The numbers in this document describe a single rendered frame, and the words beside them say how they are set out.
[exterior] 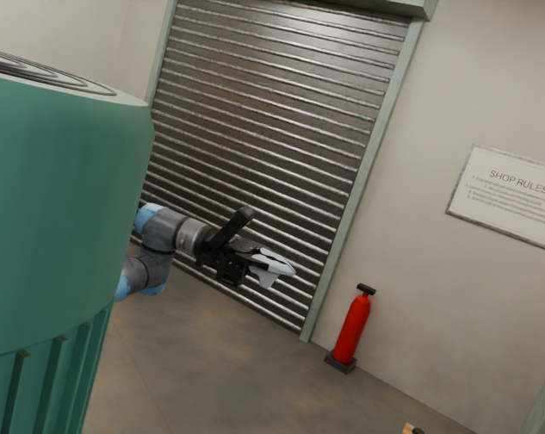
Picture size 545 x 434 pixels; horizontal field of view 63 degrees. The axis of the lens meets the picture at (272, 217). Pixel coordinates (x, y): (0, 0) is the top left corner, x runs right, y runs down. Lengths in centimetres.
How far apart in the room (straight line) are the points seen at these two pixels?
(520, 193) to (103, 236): 292
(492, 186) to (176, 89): 258
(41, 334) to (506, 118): 300
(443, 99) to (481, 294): 125
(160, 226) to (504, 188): 240
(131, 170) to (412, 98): 302
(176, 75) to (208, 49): 37
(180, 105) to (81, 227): 385
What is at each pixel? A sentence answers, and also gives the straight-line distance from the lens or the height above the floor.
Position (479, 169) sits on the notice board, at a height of 157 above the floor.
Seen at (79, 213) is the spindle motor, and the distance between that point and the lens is 17.
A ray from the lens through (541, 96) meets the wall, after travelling 311.
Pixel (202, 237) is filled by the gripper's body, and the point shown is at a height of 124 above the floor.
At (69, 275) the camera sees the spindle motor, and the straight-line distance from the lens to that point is 18.
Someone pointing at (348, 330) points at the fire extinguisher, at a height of 29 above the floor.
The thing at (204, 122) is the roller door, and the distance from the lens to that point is 383.
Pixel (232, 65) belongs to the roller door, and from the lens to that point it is 374.
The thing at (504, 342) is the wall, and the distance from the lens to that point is 320.
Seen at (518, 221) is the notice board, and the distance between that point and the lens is 305.
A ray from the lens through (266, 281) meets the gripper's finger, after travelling 92.
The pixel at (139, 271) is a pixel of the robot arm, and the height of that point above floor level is 114.
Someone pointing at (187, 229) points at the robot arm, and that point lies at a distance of 95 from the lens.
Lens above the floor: 152
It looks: 13 degrees down
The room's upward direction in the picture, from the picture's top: 18 degrees clockwise
